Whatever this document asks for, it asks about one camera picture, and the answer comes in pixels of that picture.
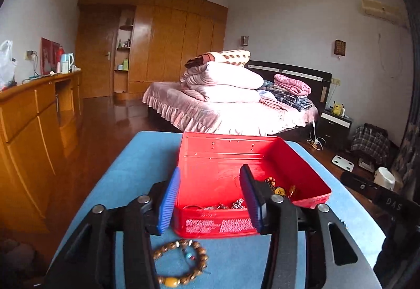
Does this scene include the dark nightstand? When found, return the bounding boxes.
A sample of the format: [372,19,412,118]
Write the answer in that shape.
[318,110,355,152]

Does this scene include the patterned curtain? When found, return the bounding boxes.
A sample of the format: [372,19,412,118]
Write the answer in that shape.
[392,13,420,198]

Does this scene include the bed with pink sheet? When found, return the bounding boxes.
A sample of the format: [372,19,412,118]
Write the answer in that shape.
[142,81,321,137]

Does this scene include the amber bead strand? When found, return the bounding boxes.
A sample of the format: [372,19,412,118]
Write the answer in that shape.
[231,177,297,210]

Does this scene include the folded pink blanket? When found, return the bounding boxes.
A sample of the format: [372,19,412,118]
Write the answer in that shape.
[273,73,312,97]

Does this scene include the wooden sideboard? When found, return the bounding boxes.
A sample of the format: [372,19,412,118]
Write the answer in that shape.
[0,71,83,234]

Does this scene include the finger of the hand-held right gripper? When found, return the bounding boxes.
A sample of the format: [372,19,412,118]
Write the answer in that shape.
[340,172,406,215]

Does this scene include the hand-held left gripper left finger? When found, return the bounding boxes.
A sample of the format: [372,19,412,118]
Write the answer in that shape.
[43,167,181,289]

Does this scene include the wall air conditioner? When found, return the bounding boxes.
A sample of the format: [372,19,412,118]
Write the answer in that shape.
[362,0,409,21]

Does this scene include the plaid fabric chair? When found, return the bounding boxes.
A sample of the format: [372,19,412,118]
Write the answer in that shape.
[350,124,391,167]

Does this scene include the hanging wall cord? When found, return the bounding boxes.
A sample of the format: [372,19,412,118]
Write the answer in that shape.
[377,34,404,80]

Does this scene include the red picture frame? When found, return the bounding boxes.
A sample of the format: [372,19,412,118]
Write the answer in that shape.
[41,37,61,76]

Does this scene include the white bathroom scale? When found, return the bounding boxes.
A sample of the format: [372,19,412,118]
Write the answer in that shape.
[331,154,356,173]

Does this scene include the yellow plush toy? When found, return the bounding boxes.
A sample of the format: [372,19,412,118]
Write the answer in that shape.
[330,100,345,117]

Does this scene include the white plastic bag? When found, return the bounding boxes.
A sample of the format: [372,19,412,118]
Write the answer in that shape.
[0,40,17,90]

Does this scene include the wooden wardrobe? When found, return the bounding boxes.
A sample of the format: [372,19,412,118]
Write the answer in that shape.
[75,0,228,100]

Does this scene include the folded pink quilt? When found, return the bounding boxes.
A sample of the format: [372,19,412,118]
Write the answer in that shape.
[179,61,265,103]

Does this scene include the brown spotted pillow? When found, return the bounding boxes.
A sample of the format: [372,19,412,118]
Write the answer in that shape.
[185,50,251,69]

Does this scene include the wooden door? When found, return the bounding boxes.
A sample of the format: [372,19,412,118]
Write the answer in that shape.
[76,10,116,99]

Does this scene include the white cable on floor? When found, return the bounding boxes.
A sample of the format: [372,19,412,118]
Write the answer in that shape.
[307,120,326,149]

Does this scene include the brown wooden bead bracelet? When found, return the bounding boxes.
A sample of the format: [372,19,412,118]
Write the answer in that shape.
[151,239,209,287]

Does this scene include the wooden corner shelf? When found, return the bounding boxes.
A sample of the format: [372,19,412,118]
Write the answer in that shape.
[113,8,136,94]

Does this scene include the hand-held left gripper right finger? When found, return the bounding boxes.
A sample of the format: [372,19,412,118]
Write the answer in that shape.
[239,164,383,289]

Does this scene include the light blue kettle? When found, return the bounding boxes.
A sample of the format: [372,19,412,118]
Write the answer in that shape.
[58,53,76,74]

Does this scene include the red tin box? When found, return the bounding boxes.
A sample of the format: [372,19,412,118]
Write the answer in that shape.
[173,132,333,240]

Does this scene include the stack of plaid clothes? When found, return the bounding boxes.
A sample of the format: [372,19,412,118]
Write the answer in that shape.
[264,86,316,112]

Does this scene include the wall socket with charger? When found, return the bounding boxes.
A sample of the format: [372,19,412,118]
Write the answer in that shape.
[25,50,39,75]

